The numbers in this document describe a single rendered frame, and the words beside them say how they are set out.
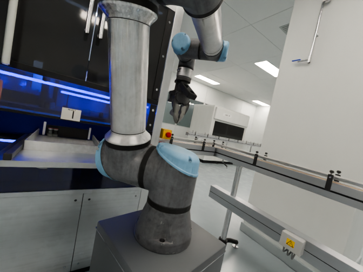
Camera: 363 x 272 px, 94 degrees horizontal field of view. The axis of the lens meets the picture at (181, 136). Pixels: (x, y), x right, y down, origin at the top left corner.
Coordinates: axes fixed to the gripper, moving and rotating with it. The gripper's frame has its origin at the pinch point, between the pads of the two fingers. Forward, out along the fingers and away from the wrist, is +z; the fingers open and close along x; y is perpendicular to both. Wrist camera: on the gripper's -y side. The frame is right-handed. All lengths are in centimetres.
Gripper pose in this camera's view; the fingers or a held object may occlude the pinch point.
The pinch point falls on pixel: (177, 121)
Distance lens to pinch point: 80.0
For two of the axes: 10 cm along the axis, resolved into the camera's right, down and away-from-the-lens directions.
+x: -8.1, -1.3, -5.6
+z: -2.0, 9.8, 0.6
